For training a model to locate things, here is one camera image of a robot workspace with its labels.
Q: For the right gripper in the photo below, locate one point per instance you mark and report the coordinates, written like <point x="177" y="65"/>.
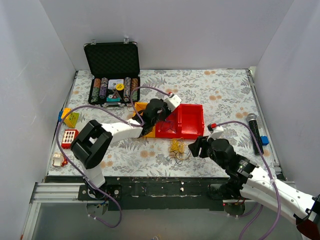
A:
<point x="200" y="145"/>

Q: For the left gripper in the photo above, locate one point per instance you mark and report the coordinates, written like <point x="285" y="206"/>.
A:
<point x="163" y="115"/>

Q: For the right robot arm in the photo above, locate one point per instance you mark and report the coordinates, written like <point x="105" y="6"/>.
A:
<point x="251" y="181"/>

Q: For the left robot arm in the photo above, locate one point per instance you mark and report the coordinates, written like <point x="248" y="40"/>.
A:
<point x="93" y="141"/>

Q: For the yellow plastic bin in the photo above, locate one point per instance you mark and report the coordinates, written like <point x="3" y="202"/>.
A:
<point x="141" y="106"/>

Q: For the red bin left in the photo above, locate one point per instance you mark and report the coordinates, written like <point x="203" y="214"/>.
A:
<point x="170" y="128"/>

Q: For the red bin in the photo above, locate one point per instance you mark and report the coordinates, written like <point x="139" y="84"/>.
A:
<point x="190" y="118"/>
<point x="170" y="128"/>

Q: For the red bin right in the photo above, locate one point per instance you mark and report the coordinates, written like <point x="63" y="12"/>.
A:
<point x="190" y="118"/>

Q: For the black orange chip stack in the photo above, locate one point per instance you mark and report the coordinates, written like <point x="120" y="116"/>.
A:
<point x="134" y="84"/>

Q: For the triangular all in marker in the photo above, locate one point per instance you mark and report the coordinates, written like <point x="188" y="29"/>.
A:
<point x="116" y="95"/>

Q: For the yellow big blind button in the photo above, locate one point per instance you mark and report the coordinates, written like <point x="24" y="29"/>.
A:
<point x="120" y="87"/>

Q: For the teal card holder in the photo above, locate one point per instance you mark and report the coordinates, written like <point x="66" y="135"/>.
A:
<point x="113" y="100"/>

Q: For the white playing card deck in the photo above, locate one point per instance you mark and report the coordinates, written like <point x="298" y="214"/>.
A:
<point x="112" y="83"/>

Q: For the purple chip stack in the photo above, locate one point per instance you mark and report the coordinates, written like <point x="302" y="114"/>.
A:
<point x="103" y="88"/>

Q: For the black poker chip case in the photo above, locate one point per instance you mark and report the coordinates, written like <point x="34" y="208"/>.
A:
<point x="112" y="60"/>

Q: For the green blue chip stack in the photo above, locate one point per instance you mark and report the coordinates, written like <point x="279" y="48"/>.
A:
<point x="94" y="97"/>

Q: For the black microphone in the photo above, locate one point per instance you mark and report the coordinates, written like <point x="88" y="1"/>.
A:
<point x="256" y="138"/>

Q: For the small blue block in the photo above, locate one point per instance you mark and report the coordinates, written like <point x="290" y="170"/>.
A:
<point x="264" y="140"/>

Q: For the yellow green toy block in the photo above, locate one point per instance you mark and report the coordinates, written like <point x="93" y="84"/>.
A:
<point x="71" y="119"/>

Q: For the red white toy block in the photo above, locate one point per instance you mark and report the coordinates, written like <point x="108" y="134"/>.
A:
<point x="68" y="137"/>

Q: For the small white red object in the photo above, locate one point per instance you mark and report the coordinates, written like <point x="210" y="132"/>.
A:
<point x="58" y="160"/>

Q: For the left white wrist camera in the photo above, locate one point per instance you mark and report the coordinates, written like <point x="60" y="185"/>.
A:
<point x="172" y="101"/>

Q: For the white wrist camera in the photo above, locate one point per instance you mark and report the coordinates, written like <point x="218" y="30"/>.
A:
<point x="215" y="131"/>
<point x="172" y="101"/>

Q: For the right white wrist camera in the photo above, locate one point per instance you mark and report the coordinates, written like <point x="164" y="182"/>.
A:
<point x="215" y="131"/>

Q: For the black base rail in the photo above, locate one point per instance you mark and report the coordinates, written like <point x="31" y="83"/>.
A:
<point x="159" y="193"/>

